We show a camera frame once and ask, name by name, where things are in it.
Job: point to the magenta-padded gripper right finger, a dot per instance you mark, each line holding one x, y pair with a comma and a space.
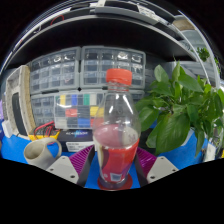
161, 166

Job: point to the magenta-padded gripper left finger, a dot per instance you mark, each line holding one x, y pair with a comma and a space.
68, 168

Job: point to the clear red-capped drink bottle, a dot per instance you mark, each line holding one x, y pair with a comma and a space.
116, 140

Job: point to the black and white carton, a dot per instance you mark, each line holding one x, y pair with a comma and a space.
76, 140

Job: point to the beige ceramic cup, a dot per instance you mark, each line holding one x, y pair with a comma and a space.
36, 155

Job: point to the potted green plant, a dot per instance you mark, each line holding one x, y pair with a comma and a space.
173, 130

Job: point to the small white adapter block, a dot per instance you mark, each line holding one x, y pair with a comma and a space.
209, 153

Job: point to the clear organiser box coloured parts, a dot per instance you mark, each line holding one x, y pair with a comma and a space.
76, 111

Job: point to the black rectangular speaker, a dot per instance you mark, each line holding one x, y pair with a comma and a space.
20, 113

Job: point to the white metal shelf rack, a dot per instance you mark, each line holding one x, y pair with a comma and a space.
203, 43

